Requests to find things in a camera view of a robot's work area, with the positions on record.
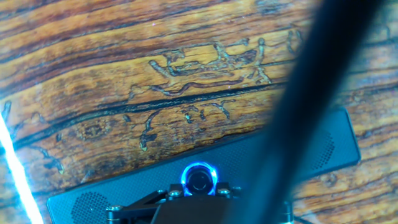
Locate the black speaker bar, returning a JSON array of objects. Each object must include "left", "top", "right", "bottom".
[{"left": 46, "top": 107, "right": 362, "bottom": 224}]

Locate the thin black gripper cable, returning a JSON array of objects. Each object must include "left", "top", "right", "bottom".
[{"left": 223, "top": 0, "right": 383, "bottom": 224}]

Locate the blue lit volume knob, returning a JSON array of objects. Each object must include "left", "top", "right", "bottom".
[{"left": 180, "top": 161, "right": 218, "bottom": 197}]

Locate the wood grain table mat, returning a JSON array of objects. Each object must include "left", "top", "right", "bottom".
[{"left": 0, "top": 0, "right": 398, "bottom": 224}]

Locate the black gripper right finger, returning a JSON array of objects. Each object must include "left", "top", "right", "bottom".
[{"left": 215, "top": 182, "right": 295, "bottom": 224}]

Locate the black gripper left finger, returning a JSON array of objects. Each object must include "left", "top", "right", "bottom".
[{"left": 105, "top": 183, "right": 185, "bottom": 224}]

